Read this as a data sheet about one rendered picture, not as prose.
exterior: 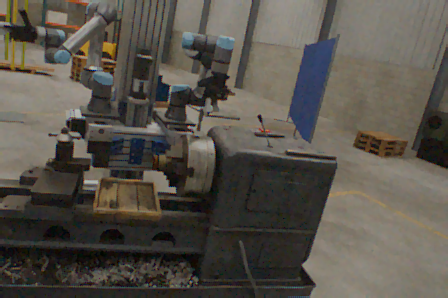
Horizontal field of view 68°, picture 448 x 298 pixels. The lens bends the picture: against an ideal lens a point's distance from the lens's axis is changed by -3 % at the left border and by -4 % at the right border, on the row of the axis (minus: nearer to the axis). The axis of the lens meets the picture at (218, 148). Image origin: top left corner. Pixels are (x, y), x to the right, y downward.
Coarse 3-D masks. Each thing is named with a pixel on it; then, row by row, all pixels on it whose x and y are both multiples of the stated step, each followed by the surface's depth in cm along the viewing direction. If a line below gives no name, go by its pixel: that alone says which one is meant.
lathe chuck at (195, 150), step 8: (184, 136) 171; (192, 136) 165; (200, 136) 168; (184, 144) 169; (192, 144) 160; (200, 144) 161; (184, 152) 166; (192, 152) 157; (200, 152) 159; (184, 160) 164; (192, 160) 156; (200, 160) 157; (200, 168) 157; (184, 176) 160; (192, 176) 157; (200, 176) 158; (184, 184) 158; (192, 184) 158; (200, 184) 159; (176, 192) 175; (184, 192) 161; (200, 192) 162
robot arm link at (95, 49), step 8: (88, 8) 202; (96, 8) 195; (104, 32) 207; (96, 40) 205; (88, 48) 208; (96, 48) 206; (88, 56) 208; (96, 56) 208; (88, 64) 209; (96, 64) 210; (88, 72) 208; (80, 80) 215; (88, 88) 212
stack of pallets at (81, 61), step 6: (72, 60) 1019; (78, 60) 997; (84, 60) 971; (102, 60) 1021; (108, 60) 1064; (72, 66) 1024; (78, 66) 1000; (102, 66) 1015; (108, 66) 1030; (114, 66) 1045; (72, 72) 1026; (78, 72) 999; (108, 72) 1109; (114, 72) 1049; (72, 78) 1034; (78, 78) 996
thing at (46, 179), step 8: (40, 176) 152; (48, 176) 153; (56, 176) 155; (64, 176) 157; (72, 176) 159; (40, 184) 145; (48, 184) 146; (56, 184) 148; (64, 184) 149; (32, 192) 137; (40, 192) 138; (48, 192) 139; (56, 192) 141; (64, 192) 142; (72, 192) 145; (32, 200) 138; (40, 200) 140; (48, 200) 140; (56, 200) 141; (64, 200) 142
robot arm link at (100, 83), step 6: (96, 72) 203; (102, 72) 207; (90, 78) 206; (96, 78) 200; (102, 78) 200; (108, 78) 202; (90, 84) 205; (96, 84) 201; (102, 84) 201; (108, 84) 203; (96, 90) 202; (102, 90) 202; (108, 90) 205; (102, 96) 203; (108, 96) 206
